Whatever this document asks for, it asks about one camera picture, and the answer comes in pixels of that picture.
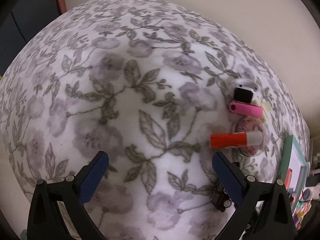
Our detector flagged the white smartwatch black screen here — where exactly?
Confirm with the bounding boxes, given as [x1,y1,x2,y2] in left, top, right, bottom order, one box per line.
[230,78,260,104]

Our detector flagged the black toy car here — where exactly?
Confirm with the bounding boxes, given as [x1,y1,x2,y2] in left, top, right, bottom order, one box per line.
[211,183,233,212]

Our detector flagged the round colourful tin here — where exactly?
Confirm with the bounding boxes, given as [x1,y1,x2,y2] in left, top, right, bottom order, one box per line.
[301,188,312,202]

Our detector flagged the teal white shallow box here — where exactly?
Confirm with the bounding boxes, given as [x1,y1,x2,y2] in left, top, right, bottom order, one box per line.
[277,135,309,210]

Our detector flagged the orange white tube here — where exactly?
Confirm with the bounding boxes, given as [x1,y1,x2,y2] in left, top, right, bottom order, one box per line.
[210,131,264,149]

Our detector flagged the floral grey white blanket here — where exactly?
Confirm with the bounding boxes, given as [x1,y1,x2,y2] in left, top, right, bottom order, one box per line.
[1,0,310,239]

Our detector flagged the clear round jar hair ties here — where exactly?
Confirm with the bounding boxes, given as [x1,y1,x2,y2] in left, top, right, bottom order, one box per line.
[231,115,266,157]

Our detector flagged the cream hair claw clip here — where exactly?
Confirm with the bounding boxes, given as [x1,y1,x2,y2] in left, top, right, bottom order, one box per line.
[251,99,272,123]

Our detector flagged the pink silicone band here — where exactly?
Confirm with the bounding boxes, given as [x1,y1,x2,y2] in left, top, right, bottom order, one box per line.
[228,101,263,117]

